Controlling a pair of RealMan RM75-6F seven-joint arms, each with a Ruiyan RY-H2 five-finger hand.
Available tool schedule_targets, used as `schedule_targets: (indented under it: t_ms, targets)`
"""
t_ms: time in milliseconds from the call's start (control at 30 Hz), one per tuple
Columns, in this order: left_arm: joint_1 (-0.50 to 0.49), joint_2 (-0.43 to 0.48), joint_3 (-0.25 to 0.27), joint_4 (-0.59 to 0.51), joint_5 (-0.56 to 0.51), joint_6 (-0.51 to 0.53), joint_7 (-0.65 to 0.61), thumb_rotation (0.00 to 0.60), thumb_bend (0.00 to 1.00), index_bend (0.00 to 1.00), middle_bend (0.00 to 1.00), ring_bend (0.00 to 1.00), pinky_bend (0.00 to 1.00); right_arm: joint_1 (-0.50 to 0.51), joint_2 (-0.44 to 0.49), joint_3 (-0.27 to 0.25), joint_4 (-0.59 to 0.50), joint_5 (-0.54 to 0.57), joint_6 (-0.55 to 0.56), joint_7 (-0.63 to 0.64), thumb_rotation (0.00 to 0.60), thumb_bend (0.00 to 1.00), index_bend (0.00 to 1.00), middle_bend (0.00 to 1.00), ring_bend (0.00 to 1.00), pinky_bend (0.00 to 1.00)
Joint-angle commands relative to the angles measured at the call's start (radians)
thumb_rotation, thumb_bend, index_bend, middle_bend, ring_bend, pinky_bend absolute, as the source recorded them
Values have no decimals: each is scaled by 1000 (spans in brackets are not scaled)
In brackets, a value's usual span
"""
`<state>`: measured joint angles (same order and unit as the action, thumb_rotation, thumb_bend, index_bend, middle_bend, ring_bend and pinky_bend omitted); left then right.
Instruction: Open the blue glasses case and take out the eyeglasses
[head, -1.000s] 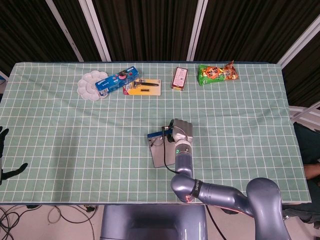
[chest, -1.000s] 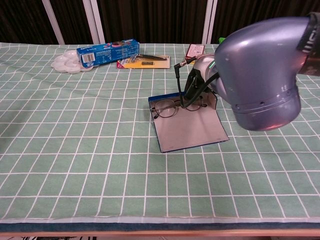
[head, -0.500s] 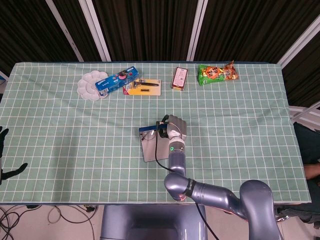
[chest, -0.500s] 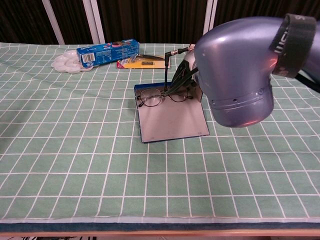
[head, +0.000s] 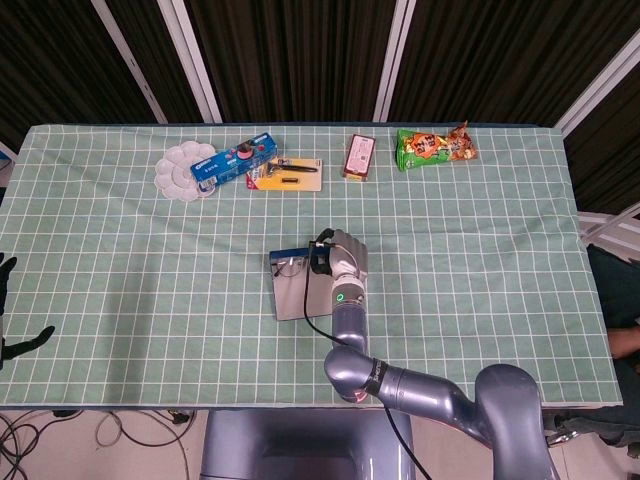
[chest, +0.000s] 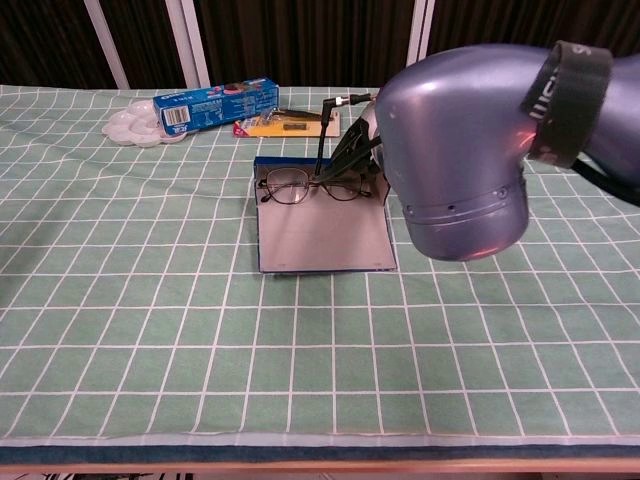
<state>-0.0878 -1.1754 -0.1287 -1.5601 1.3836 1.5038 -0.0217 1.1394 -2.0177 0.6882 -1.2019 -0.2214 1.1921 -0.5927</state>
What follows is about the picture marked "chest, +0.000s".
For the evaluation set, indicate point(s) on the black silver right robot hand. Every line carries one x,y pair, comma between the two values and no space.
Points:
357,150

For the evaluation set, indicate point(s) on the wire-frame eyeglasses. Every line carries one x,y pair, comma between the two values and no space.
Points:
287,185

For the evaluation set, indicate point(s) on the blue folding glasses case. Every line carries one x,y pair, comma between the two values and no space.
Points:
325,235

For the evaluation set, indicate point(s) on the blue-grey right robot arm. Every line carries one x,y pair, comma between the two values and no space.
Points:
450,160

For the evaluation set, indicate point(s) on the razor on yellow card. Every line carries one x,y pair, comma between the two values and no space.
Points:
295,131

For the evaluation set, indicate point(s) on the black pleated curtain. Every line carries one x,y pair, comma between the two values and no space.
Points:
310,40

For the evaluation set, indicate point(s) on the blue Oreo cookie box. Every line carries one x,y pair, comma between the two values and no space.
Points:
220,102

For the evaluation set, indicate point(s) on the white flower paint palette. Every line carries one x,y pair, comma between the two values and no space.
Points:
130,127

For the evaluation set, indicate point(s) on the green checkered tablecloth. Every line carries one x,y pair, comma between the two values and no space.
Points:
200,325

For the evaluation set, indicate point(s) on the dark blue under cloth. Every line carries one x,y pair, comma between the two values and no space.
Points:
300,454

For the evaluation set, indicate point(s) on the wide double white post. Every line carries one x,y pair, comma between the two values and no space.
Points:
187,45

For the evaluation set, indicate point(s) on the thin white partition post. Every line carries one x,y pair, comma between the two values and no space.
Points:
107,45

